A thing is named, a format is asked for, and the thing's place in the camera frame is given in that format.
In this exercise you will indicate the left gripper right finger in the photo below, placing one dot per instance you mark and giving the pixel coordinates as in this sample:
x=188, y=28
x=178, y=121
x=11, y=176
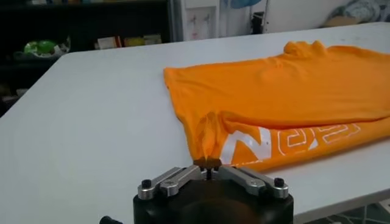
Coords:
x=250, y=182

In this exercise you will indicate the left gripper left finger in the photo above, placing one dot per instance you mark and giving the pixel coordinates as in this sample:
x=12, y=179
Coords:
x=170, y=182

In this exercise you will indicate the orange t-shirt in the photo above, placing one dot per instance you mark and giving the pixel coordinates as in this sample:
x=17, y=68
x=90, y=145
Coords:
x=274, y=91

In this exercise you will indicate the pile of grey clothes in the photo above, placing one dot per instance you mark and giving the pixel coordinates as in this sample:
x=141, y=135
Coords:
x=362, y=10

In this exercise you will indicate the large white table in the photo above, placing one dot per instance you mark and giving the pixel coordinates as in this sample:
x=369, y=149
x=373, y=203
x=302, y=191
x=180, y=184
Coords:
x=91, y=121

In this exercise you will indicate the white grey medicine box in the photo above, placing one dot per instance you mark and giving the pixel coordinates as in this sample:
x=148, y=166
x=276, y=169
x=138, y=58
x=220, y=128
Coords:
x=153, y=39

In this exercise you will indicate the green yellow medicine box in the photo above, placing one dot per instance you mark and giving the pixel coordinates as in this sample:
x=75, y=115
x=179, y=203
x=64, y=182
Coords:
x=134, y=41

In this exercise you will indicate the white red medicine box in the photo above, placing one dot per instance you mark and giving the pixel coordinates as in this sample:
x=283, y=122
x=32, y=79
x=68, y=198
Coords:
x=108, y=42

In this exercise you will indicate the white water dispenser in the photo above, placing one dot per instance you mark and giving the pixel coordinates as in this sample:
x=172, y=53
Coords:
x=198, y=18

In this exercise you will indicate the blue water jug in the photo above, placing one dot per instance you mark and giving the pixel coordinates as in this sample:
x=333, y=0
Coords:
x=242, y=3

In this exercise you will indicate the black shelving unit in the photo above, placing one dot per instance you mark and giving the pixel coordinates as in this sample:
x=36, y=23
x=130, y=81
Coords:
x=91, y=18

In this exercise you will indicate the bowl with green fruit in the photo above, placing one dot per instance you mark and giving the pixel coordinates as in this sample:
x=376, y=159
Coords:
x=44, y=47

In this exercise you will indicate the tan cardboard box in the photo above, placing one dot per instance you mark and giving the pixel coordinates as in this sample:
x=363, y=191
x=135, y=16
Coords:
x=342, y=22

